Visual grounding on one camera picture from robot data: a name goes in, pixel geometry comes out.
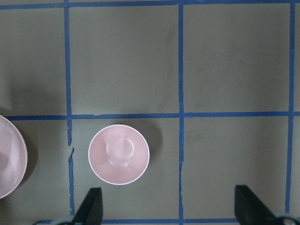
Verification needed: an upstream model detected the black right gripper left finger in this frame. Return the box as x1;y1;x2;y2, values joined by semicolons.
72;187;103;225

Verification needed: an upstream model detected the small pink bowl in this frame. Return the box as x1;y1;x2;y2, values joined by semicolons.
88;124;150;186

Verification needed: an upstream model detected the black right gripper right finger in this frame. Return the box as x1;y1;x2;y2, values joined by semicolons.
234;185;281;225

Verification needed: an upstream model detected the pink plate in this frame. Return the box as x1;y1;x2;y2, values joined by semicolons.
0;116;28;198

